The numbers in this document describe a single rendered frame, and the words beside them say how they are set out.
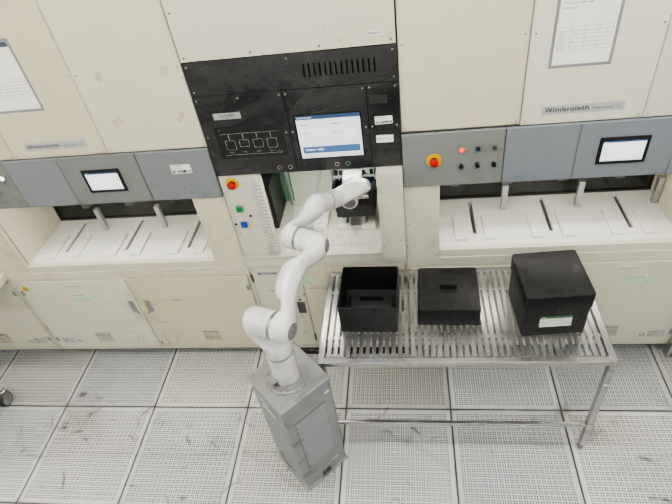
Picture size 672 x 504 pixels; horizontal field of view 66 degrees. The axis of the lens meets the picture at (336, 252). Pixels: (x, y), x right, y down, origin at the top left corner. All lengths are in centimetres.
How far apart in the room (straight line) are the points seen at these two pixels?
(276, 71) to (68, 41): 85
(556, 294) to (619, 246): 65
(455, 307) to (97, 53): 189
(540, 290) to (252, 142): 142
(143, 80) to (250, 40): 51
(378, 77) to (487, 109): 48
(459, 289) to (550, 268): 42
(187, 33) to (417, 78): 93
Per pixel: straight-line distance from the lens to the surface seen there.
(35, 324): 397
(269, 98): 230
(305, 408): 244
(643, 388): 348
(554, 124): 241
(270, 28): 219
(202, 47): 229
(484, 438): 310
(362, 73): 221
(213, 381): 351
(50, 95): 268
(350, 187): 244
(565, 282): 245
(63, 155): 284
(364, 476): 299
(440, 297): 252
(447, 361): 241
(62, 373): 406
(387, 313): 241
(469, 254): 278
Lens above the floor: 271
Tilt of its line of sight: 42 degrees down
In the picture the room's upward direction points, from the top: 9 degrees counter-clockwise
